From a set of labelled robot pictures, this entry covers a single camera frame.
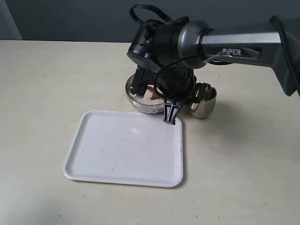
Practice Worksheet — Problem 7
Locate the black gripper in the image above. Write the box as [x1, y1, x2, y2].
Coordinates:
[127, 20, 196, 125]

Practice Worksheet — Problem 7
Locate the brown wooden spoon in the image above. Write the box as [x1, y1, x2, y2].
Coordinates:
[146, 85, 163, 100]

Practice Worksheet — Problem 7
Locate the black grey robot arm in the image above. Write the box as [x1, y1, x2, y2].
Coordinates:
[127, 16, 300, 124]

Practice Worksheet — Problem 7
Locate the steel bowl with rice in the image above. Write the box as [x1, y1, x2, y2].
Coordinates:
[125, 75, 164, 114]

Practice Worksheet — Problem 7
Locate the shiny steel cup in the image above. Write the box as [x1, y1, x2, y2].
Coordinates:
[189, 82, 217, 119]

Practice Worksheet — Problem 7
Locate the white plastic tray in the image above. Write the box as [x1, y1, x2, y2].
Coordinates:
[63, 110, 184, 188]

